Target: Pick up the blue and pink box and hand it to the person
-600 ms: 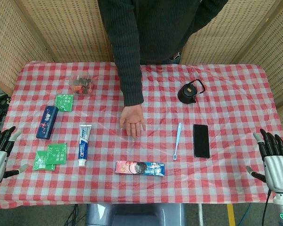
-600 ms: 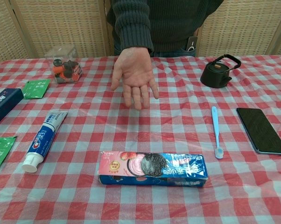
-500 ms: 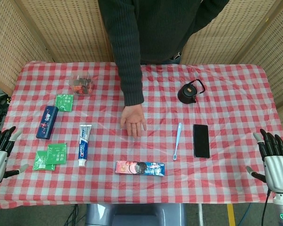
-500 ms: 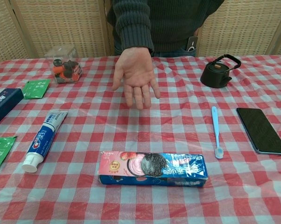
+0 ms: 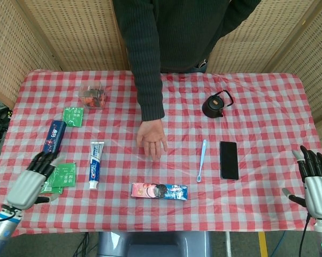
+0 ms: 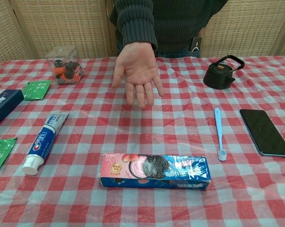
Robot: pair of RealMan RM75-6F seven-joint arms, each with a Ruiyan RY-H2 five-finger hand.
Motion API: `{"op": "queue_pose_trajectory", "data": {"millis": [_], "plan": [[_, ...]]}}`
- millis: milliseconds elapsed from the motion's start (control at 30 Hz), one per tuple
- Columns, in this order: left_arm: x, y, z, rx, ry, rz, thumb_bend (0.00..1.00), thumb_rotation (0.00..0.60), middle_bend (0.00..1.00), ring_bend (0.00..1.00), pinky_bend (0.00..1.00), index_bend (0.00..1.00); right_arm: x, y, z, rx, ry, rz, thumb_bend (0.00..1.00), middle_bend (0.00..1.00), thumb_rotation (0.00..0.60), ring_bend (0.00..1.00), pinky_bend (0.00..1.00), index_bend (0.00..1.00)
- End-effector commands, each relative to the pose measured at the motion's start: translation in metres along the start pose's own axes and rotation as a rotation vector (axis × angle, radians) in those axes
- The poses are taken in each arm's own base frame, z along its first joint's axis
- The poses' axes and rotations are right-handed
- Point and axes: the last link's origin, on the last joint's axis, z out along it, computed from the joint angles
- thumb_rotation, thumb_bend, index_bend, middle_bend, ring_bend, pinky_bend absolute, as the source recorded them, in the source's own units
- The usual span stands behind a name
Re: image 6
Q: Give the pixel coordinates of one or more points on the blue cookie package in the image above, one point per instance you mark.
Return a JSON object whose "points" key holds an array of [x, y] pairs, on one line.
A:
{"points": [[154, 170]]}

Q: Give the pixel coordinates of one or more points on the light blue toothbrush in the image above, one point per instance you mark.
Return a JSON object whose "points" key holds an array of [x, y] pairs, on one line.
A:
{"points": [[219, 130]]}

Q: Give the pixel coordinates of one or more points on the phone in trouser pocket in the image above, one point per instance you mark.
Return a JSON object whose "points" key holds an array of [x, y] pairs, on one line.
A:
{"points": [[196, 43]]}

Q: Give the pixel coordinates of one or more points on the person's dark knit sleeve forearm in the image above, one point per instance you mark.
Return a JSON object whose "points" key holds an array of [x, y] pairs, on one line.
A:
{"points": [[137, 28]]}

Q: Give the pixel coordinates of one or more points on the person's torso dark sweater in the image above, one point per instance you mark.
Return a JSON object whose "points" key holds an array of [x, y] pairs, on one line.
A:
{"points": [[180, 23]]}

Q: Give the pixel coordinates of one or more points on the blue white toothpaste tube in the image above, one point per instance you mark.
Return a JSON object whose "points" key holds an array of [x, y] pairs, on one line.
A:
{"points": [[44, 139]]}

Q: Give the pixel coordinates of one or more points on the person's bare hand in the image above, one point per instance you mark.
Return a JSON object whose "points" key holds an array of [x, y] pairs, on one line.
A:
{"points": [[137, 68]]}

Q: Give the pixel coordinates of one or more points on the red white checked tablecloth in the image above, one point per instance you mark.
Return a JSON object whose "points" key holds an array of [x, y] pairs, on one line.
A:
{"points": [[133, 208]]}

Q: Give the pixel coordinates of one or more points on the black smartphone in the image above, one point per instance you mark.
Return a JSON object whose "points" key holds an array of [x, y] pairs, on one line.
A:
{"points": [[265, 132]]}

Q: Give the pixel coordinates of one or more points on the dark blue long carton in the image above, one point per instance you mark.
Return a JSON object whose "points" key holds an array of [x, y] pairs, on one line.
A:
{"points": [[2, 106]]}

